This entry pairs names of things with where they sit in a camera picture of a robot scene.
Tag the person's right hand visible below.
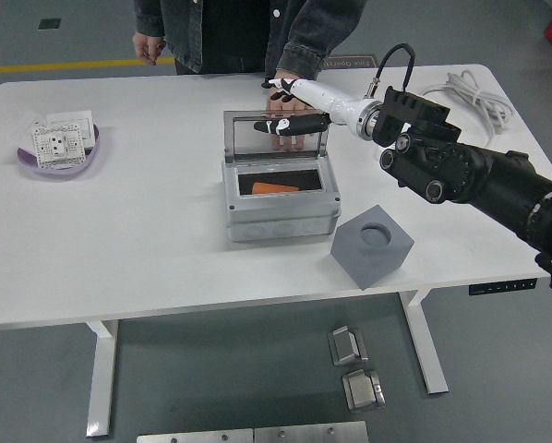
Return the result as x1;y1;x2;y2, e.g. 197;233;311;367
132;31;166;66

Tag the person's left hand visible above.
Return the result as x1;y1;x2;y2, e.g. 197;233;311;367
264;69;315;153

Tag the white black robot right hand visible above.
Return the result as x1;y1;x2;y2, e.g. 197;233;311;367
253;77;366;138

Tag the transparent grey-framed box lid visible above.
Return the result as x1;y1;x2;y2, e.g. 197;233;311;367
222;108;332;162

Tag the orange cylinder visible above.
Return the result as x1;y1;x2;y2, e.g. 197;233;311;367
251;182;300;194

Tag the grey plastic junction box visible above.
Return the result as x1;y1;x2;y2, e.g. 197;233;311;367
220;156;342;245

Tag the grey cube with round hole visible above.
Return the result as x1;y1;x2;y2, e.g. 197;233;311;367
330;205;414;291

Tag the dark floor sign with text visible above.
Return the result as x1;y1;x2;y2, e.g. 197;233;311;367
322;51;378;71

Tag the person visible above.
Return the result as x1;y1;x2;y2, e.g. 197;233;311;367
132;0;367;84

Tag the yellow floor tape line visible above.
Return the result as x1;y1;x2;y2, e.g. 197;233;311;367
0;56;175;76

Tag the white socket module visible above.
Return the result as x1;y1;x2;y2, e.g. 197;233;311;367
30;124;88;170

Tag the purple bowl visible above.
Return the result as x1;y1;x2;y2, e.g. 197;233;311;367
16;120;102;179

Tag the small metal block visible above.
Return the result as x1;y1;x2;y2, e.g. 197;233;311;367
341;368;387;412
327;325;369;367

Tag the black table control panel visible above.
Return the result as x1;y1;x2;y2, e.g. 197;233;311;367
468;278;539;295

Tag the white table leg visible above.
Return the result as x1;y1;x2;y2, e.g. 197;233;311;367
399;290;450;396
85;318;120;438

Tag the flat metal plate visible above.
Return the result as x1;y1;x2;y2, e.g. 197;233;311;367
253;421;369;443
136;428;254;443

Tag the white wall switch plate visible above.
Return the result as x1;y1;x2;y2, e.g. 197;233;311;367
44;109;97;142

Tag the white power cord with plug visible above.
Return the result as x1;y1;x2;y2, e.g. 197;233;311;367
418;68;517;138

